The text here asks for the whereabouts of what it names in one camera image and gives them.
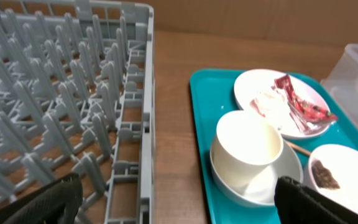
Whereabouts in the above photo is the teal plastic tray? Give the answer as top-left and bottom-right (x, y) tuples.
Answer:
(190, 69), (358, 224)

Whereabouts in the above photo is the grey shallow bowl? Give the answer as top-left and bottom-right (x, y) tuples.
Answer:
(209, 141), (303, 208)

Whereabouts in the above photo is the small white plate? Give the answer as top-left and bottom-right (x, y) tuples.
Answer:
(303, 144), (358, 214)

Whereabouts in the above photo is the red snack wrapper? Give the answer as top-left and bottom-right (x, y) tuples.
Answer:
(254, 75), (338, 134)

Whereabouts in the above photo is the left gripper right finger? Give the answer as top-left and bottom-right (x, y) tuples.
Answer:
(274, 176), (358, 224)

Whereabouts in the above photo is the large white plate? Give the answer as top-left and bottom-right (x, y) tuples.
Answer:
(234, 69), (329, 139)

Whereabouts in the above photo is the grey dishwasher rack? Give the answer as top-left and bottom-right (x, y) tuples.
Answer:
(0, 1), (155, 223)

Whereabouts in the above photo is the wooden chopstick upper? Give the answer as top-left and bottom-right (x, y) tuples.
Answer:
(285, 140), (311, 157)

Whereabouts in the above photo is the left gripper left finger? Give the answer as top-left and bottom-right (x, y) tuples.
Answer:
(0, 172), (83, 224)

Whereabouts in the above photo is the white cup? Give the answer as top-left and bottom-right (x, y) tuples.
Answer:
(211, 110), (283, 188)

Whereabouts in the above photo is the brown food scrap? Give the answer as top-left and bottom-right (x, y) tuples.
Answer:
(311, 160), (341, 190)

